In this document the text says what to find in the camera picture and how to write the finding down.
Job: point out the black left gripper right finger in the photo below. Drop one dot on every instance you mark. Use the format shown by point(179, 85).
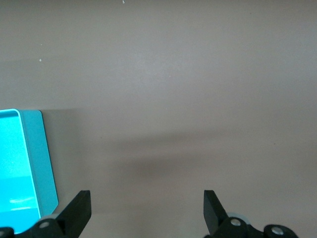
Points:
point(214, 213)

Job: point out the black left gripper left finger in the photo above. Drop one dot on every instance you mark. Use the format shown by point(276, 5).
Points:
point(76, 210)

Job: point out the teal plastic bin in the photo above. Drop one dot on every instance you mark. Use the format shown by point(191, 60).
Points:
point(17, 161)

